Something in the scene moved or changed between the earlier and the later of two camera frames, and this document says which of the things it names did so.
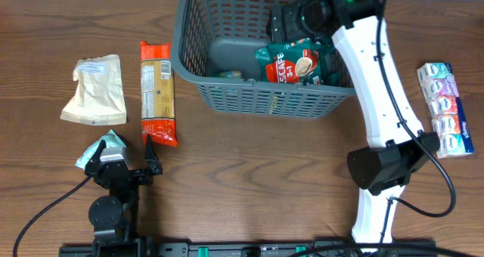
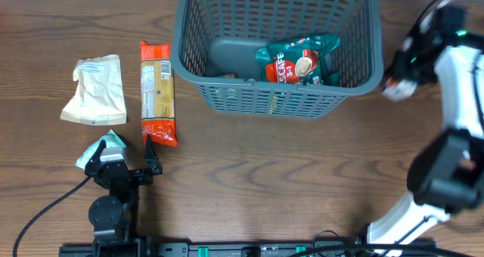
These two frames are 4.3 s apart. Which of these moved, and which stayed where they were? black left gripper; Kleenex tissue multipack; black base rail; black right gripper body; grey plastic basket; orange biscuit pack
Moved: Kleenex tissue multipack; black right gripper body
Stayed: grey plastic basket; orange biscuit pack; black left gripper; black base rail
